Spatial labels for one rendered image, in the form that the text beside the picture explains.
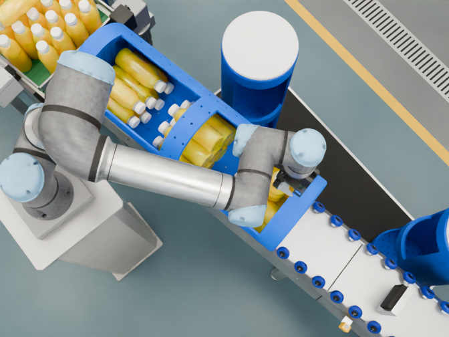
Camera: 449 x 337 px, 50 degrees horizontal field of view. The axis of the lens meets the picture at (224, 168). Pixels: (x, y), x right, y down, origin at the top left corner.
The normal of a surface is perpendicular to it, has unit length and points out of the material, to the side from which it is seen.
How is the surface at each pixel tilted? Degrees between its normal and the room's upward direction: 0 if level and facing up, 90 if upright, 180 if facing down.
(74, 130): 26
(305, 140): 0
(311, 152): 1
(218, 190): 19
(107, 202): 0
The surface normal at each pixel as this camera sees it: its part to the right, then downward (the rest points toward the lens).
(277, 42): 0.00, -0.25
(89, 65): 0.39, -0.24
